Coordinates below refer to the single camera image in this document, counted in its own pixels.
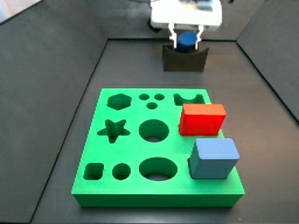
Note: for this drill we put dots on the green shape sorter block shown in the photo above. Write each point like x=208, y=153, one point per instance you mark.
x=136, y=160

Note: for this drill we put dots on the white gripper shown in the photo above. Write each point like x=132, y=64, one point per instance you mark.
x=186, y=14

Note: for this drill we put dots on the light blue rectangular block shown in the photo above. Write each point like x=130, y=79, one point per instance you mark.
x=214, y=157

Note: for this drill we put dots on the black curved fixture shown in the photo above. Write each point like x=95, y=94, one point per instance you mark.
x=184, y=62

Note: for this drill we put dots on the red rectangular block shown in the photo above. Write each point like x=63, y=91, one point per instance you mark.
x=202, y=119

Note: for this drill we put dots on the blue oval cylinder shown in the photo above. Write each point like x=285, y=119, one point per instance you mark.
x=186, y=42

